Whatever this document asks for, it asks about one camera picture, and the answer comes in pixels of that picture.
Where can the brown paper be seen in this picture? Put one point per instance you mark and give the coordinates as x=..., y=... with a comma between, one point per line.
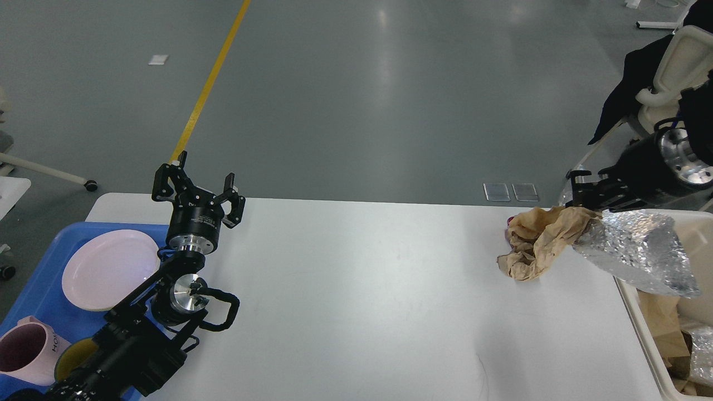
x=539, y=236

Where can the white chair at left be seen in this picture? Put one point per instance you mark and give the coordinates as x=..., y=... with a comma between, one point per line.
x=10, y=162

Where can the white side table corner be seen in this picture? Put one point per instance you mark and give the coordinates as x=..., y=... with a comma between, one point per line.
x=12, y=190

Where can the pink mug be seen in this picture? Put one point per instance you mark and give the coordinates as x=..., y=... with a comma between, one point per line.
x=31, y=350

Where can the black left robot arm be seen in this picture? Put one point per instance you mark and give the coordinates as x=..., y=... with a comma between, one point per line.
x=148, y=334

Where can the silver foil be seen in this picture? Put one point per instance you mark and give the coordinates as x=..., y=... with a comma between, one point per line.
x=641, y=248

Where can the blue plastic tray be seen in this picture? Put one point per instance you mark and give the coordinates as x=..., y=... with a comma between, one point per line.
x=43, y=296

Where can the pink plastic plate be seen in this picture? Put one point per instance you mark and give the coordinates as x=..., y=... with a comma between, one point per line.
x=107, y=268

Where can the red snack wrapper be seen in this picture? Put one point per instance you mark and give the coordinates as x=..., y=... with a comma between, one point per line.
x=507, y=231

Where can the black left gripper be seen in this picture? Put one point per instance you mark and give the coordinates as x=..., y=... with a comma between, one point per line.
x=191, y=227

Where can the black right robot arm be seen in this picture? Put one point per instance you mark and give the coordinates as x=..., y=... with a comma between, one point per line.
x=694, y=114

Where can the white chair frame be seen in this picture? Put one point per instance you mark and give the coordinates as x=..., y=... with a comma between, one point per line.
x=685, y=65

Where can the brown paper bag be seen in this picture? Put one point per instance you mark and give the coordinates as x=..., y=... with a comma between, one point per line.
x=661, y=315

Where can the dark green mug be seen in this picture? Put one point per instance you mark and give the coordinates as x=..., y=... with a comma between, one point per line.
x=73, y=357

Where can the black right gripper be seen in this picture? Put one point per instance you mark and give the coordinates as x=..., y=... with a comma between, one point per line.
x=663, y=168

